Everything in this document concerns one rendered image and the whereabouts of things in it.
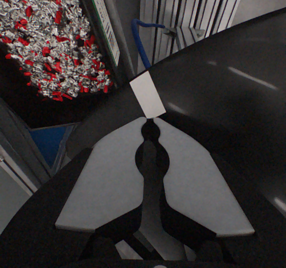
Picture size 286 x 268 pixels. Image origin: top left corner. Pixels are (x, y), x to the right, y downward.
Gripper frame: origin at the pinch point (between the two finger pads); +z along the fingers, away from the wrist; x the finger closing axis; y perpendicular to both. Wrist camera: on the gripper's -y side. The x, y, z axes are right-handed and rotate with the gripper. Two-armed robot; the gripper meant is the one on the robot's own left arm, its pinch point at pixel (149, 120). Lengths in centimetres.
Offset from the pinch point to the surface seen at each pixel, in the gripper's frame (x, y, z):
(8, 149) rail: -27.0, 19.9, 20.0
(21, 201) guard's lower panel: -56, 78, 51
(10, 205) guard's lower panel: -61, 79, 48
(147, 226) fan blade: 0.7, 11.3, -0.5
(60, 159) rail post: -27, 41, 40
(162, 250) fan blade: 2.2, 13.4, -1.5
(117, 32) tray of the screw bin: -4.1, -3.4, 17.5
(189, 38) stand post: 20, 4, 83
